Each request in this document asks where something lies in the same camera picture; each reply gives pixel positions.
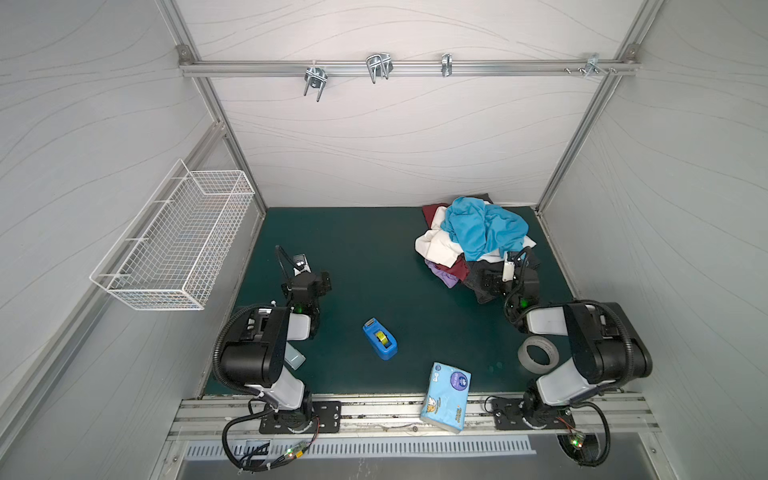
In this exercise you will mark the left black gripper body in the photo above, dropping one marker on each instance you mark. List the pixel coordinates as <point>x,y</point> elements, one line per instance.
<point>307,285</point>

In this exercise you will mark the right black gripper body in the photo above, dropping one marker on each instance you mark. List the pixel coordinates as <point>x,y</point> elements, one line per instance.
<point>497,282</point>

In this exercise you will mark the cream white cloth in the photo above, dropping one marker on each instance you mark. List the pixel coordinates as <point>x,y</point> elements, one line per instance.
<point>435,244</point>

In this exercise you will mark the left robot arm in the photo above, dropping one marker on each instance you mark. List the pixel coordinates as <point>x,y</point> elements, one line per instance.
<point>249,353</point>

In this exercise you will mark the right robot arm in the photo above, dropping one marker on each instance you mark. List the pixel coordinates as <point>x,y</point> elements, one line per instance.
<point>577,350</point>

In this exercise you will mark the dark grey cloth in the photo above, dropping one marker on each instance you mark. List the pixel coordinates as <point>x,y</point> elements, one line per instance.
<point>524,258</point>

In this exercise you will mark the maroon cloth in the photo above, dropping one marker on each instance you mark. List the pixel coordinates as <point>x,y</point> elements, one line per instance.
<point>460,269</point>

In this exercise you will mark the lavender purple cloth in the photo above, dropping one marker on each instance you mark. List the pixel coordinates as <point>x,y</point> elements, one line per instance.
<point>448,279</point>

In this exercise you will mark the teal blue cloth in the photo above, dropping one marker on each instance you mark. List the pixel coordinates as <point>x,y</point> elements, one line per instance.
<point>482,228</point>

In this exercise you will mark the grey tape roll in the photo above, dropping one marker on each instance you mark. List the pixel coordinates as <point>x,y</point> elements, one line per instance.
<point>538,355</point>

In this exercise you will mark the blue tape dispenser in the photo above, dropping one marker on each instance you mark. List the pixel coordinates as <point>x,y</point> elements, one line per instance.
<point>382,341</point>

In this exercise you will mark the light blue tissue pack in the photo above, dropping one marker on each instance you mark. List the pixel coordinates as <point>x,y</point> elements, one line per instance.
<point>446,400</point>

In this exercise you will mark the metal u-bolt clamp left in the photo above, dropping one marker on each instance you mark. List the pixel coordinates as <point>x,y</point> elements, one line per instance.
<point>315,78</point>

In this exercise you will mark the metal u-bolt clamp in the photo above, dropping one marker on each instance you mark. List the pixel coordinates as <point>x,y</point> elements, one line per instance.
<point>379,65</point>
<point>315,78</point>

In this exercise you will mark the small metal hook clamp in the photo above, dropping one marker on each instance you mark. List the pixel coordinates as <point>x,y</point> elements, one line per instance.
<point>446,65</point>

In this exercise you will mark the metal u-bolt clamp middle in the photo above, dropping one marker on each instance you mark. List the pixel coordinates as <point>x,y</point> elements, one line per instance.
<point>379,65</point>

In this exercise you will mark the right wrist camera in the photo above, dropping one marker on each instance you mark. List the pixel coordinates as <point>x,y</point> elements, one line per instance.
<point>509,266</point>

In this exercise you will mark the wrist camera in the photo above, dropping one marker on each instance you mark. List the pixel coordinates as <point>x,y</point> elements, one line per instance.
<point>509,266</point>
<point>300,264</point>

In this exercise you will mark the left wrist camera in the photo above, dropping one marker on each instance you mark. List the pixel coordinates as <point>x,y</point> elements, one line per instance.
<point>300,264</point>

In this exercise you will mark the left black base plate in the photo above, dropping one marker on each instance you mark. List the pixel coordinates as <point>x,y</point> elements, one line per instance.
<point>321,416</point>

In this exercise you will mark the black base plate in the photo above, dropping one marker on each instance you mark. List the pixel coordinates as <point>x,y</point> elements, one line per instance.
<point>518,414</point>
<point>321,416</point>

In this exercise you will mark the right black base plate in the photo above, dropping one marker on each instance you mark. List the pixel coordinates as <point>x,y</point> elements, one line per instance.
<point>518,414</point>

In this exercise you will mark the white wire basket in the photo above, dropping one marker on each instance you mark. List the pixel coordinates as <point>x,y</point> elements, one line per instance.
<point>169,256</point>

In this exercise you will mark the white slotted cable duct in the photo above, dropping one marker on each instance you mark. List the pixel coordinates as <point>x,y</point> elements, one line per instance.
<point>374,447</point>

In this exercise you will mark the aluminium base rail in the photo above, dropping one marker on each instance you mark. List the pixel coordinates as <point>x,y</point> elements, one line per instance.
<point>395,415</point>

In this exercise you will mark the metal bracket clamp right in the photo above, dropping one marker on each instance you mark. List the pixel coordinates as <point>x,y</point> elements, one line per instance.
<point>591,68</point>

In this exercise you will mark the horizontal aluminium rail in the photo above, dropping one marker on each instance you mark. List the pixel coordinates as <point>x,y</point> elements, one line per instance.
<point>401,68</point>

